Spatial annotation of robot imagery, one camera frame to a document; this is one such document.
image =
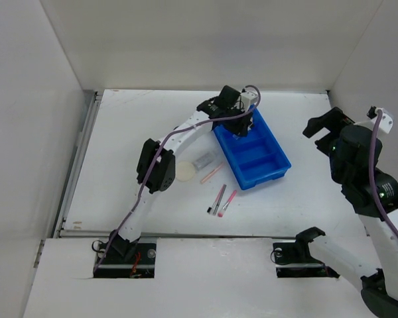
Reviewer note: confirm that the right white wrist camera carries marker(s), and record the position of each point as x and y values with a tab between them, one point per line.
381	118

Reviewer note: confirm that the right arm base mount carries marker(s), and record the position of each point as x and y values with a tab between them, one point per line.
291	260

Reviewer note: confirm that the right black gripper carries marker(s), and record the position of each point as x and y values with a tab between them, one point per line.
335	118

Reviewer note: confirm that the pink handle makeup brush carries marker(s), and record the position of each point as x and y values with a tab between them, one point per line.
226	204

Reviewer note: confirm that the clear vial black cap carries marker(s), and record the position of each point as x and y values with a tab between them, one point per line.
240	136

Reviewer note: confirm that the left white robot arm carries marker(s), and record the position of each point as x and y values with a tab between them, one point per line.
156	168

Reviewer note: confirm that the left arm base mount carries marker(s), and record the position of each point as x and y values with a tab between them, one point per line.
140	263

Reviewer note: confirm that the cream round powder puff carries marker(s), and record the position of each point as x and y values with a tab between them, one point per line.
185	171

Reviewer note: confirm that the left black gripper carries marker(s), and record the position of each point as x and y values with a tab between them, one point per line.
240	126

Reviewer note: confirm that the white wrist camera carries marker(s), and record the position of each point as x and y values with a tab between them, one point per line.
248	99
381	118

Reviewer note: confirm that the blue compartment tray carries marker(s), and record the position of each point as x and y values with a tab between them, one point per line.
256	158

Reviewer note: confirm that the pink lip pencil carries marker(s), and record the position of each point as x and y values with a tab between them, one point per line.
212	173

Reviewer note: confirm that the left metal rail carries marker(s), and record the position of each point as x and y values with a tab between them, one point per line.
92	104

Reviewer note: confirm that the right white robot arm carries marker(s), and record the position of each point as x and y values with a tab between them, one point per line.
375	202

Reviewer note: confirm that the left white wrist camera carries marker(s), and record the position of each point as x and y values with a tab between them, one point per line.
248	99

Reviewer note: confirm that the clear plastic bottle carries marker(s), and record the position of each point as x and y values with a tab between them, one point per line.
204	160

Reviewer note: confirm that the grey handle makeup brush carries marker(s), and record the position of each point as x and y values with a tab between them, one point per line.
212	209

